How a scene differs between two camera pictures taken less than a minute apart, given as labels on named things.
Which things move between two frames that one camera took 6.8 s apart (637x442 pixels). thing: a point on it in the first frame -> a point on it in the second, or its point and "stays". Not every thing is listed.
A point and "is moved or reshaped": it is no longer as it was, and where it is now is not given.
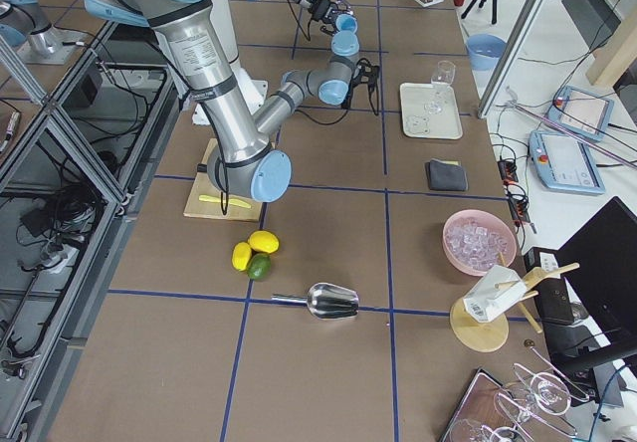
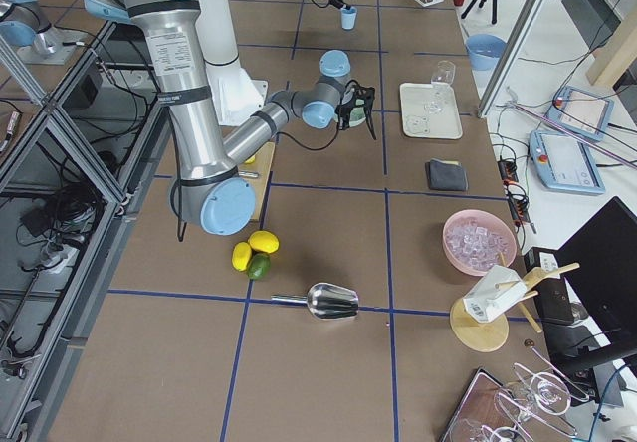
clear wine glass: (442, 78) stays
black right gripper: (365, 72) -> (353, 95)
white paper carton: (495, 295) stays
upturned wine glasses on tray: (526, 408) stays
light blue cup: (346, 27) is moved or reshaped
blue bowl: (485, 50) stays
